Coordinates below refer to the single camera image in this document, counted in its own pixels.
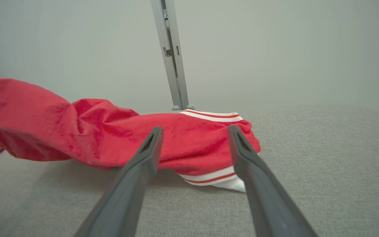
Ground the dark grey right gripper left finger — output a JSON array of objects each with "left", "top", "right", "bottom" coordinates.
[{"left": 74, "top": 127, "right": 164, "bottom": 237}]

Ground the red jersey number 23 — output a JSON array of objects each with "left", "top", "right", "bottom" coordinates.
[{"left": 0, "top": 78, "right": 262, "bottom": 193}]

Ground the grey metal partition post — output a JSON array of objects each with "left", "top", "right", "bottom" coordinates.
[{"left": 150, "top": 0, "right": 195, "bottom": 111}]

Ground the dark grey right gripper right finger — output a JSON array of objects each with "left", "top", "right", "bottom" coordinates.
[{"left": 227, "top": 125, "right": 318, "bottom": 237}]

